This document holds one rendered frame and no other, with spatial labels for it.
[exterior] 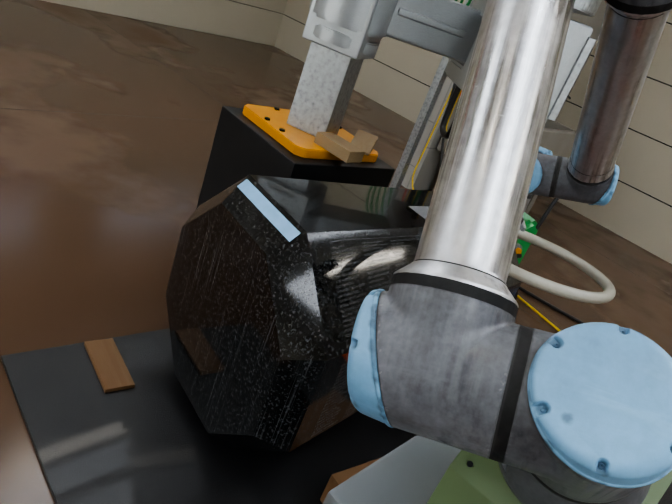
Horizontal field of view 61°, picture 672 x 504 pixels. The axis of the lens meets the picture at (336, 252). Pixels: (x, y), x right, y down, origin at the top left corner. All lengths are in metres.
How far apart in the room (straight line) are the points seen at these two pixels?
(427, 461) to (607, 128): 0.65
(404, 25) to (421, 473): 1.99
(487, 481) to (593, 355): 0.30
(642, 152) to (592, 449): 6.10
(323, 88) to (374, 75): 5.69
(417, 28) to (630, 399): 2.17
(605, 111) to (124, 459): 1.56
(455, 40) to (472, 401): 2.21
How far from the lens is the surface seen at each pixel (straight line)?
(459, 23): 2.68
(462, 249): 0.65
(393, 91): 7.99
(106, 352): 2.22
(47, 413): 2.02
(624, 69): 1.03
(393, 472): 0.92
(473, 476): 0.84
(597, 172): 1.25
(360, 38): 2.44
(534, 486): 0.78
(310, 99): 2.56
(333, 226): 1.61
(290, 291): 1.51
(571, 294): 1.53
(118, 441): 1.95
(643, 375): 0.62
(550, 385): 0.59
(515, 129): 0.71
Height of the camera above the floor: 1.47
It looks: 25 degrees down
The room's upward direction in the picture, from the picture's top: 21 degrees clockwise
